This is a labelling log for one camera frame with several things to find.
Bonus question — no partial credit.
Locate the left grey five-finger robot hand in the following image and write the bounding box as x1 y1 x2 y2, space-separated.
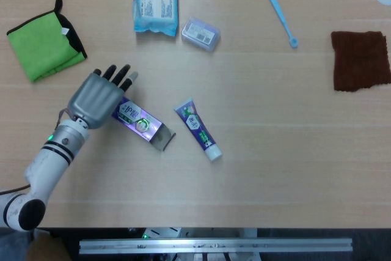
67 64 139 130

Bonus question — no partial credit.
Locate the purple toothpaste box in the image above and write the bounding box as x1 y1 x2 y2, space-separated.
111 95 177 152

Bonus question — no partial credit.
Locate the white robot base chassis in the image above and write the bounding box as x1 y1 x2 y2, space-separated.
128 227 184 239

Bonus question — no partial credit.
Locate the green cloth with black trim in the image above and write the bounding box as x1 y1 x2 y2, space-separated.
6 0 89 84

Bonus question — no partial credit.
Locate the purple toothpaste tube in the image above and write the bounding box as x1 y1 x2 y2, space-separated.
174 97 223 163

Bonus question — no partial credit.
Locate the clear purple plastic box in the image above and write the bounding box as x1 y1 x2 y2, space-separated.
180 15 221 54

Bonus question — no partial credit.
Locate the brown cloth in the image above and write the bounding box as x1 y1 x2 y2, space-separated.
331 30 391 92

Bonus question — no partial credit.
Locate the blue wet wipes pack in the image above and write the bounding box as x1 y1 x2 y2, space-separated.
131 0 180 37

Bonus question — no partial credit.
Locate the light blue toothbrush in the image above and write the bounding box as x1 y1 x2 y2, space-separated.
263 0 299 50

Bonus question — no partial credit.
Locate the brown arm cable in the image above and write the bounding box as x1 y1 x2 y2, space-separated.
54 108 70 131

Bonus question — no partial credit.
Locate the aluminium rail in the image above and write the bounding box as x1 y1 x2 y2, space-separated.
78 237 354 255

